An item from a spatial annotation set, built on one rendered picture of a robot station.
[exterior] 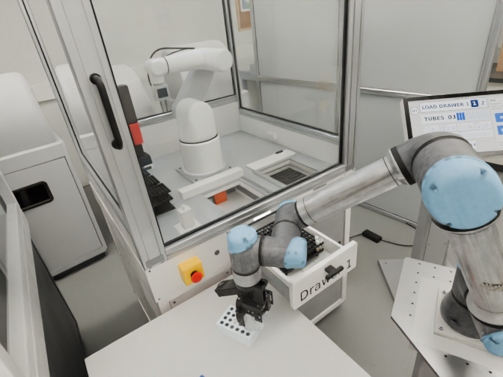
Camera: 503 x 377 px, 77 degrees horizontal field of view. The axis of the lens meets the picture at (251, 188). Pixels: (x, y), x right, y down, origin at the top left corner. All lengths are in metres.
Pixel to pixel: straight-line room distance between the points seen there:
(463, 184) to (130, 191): 0.78
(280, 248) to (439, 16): 1.92
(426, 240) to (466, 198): 1.45
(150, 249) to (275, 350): 0.48
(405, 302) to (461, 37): 1.64
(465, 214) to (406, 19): 1.95
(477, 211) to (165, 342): 0.91
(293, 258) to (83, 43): 0.68
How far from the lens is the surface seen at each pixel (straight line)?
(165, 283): 1.16
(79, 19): 0.87
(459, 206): 0.65
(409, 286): 1.26
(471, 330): 1.14
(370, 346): 2.02
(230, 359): 1.05
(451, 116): 1.78
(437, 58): 2.42
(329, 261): 1.06
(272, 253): 0.77
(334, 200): 0.81
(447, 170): 0.63
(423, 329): 1.15
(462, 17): 2.36
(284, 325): 1.10
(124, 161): 0.93
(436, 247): 2.14
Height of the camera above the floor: 1.63
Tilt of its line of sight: 29 degrees down
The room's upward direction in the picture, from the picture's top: 7 degrees counter-clockwise
